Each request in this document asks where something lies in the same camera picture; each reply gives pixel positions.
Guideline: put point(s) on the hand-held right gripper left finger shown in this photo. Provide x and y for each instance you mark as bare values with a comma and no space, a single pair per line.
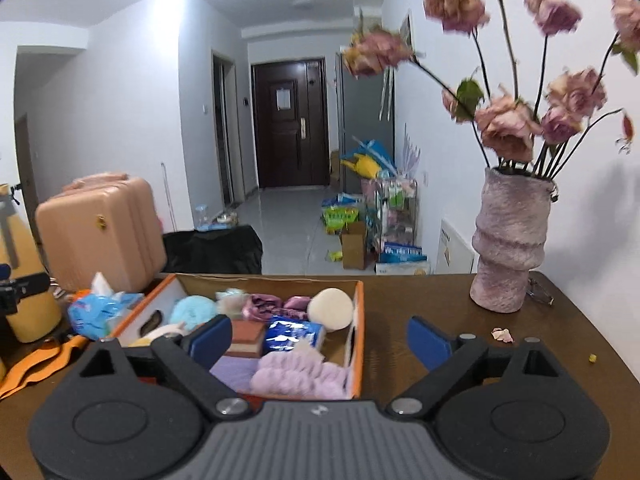
212,342

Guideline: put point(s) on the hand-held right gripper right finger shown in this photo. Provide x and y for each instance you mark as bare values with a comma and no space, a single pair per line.
425,342

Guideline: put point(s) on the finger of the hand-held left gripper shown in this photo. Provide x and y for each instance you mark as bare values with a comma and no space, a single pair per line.
25,284

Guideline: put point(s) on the light blue plush toy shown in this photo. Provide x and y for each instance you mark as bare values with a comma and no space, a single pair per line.
192,310

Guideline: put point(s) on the pink satin scrunchie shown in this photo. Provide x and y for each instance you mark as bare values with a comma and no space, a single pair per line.
265,307

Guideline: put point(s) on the red cardboard box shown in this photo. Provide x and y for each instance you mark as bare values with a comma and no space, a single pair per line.
357,340

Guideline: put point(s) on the fluffy lilac headband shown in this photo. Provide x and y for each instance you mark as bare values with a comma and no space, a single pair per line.
300,372

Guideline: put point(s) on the yellow plastic container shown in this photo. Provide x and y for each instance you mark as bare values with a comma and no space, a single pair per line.
25,260

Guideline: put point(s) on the pink striped sponge block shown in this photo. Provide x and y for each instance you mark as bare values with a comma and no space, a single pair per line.
247,337

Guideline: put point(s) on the purple knitted cloth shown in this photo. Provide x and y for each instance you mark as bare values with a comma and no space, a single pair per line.
235,375

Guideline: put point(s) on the white iridescent pouch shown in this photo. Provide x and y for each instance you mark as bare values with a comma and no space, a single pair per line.
231,302

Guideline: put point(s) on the blue facial tissue pack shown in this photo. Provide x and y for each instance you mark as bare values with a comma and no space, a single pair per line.
97,310

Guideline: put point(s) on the fallen pink petal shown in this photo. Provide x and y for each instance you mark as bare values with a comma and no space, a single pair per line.
502,335

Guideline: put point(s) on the small blue tissue packet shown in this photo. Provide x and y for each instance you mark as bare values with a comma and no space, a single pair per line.
292,335

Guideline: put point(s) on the blue and white packets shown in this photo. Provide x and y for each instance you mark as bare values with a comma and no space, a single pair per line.
402,260

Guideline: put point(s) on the black fabric bag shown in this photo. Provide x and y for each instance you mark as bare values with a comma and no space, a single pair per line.
215,252

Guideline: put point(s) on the pink ribbed suitcase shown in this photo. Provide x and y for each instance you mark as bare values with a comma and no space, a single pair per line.
100,230

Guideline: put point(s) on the white foam cylinder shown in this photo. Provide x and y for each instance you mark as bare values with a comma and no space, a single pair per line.
330,310

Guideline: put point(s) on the brown cardboard carton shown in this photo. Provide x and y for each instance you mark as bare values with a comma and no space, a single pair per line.
354,247

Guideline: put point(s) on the eyeglasses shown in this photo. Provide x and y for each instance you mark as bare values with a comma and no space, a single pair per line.
540,292

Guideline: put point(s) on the clear plastic jar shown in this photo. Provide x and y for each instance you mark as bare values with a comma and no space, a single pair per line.
200,216

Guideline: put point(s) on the textured mauve vase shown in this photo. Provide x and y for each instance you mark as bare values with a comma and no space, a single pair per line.
510,240

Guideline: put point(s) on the green snack packets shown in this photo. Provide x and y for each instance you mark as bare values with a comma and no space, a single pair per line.
340,217

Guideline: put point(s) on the yellow and blue bag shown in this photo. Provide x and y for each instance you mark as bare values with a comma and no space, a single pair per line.
367,162

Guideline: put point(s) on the dark brown entrance door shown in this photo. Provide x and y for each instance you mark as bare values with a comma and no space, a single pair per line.
287,125

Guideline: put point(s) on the dried pink roses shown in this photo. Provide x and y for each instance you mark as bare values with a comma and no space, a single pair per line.
505,125

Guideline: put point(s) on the dark grey refrigerator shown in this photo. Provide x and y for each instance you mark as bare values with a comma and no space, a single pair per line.
365,110

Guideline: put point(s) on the framed wall picture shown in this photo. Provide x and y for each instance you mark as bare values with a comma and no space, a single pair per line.
407,32

